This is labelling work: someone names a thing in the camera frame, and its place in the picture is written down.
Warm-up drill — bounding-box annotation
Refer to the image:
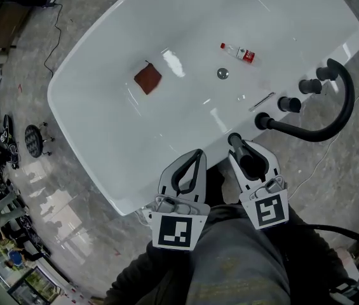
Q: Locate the chrome overflow slot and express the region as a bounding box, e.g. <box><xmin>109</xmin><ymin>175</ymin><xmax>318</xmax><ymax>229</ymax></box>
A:
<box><xmin>248</xmin><ymin>91</ymin><xmax>276</xmax><ymax>112</ymax></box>

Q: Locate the black curved faucet spout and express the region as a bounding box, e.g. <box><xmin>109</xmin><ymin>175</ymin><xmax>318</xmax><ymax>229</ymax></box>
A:
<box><xmin>254</xmin><ymin>58</ymin><xmax>356</xmax><ymax>142</ymax></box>

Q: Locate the black round stool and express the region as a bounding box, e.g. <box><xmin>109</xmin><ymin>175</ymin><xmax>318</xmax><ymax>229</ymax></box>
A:
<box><xmin>24</xmin><ymin>122</ymin><xmax>55</xmax><ymax>160</ymax></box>

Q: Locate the person's left forearm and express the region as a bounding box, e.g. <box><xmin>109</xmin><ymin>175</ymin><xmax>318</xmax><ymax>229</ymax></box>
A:
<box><xmin>104</xmin><ymin>241</ymin><xmax>196</xmax><ymax>305</ymax></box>

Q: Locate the clear plastic water bottle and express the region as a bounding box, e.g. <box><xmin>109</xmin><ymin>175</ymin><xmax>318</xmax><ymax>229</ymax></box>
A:
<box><xmin>219</xmin><ymin>42</ymin><xmax>261</xmax><ymax>66</ymax></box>

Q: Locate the white bathtub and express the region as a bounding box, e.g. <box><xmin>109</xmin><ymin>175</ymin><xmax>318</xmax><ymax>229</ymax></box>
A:
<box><xmin>46</xmin><ymin>0</ymin><xmax>359</xmax><ymax>217</ymax></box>

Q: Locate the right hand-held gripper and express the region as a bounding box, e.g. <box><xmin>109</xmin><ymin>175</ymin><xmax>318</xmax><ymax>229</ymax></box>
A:
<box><xmin>228</xmin><ymin>140</ymin><xmax>290</xmax><ymax>231</ymax></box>

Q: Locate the person's right forearm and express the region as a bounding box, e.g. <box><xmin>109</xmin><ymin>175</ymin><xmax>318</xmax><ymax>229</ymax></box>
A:
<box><xmin>274</xmin><ymin>201</ymin><xmax>358</xmax><ymax>305</ymax></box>

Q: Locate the red cloth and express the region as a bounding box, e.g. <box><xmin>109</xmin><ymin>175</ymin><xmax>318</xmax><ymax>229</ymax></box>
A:
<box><xmin>133</xmin><ymin>60</ymin><xmax>163</xmax><ymax>96</ymax></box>

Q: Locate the black rig cable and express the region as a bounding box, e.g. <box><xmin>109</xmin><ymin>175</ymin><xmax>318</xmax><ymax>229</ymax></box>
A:
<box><xmin>309</xmin><ymin>224</ymin><xmax>359</xmax><ymax>243</ymax></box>

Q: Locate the white power strip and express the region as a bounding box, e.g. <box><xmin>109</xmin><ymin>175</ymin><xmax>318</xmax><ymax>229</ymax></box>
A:
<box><xmin>140</xmin><ymin>208</ymin><xmax>153</xmax><ymax>227</ymax></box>

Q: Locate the black faucet knob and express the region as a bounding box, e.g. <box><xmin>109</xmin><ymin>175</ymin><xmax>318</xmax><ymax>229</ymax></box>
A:
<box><xmin>315</xmin><ymin>65</ymin><xmax>339</xmax><ymax>81</ymax></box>
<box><xmin>298</xmin><ymin>78</ymin><xmax>323</xmax><ymax>95</ymax></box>
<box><xmin>276</xmin><ymin>96</ymin><xmax>302</xmax><ymax>113</ymax></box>

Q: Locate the person's grey shirt torso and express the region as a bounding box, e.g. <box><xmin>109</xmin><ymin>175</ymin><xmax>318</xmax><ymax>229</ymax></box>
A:
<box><xmin>188</xmin><ymin>205</ymin><xmax>291</xmax><ymax>305</ymax></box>

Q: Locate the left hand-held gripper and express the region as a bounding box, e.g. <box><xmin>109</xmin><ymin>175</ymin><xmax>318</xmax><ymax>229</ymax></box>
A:
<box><xmin>149</xmin><ymin>149</ymin><xmax>211</xmax><ymax>252</ymax></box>

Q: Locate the black floor cable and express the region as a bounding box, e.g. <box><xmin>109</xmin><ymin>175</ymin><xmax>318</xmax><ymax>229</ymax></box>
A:
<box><xmin>44</xmin><ymin>3</ymin><xmax>63</xmax><ymax>78</ymax></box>

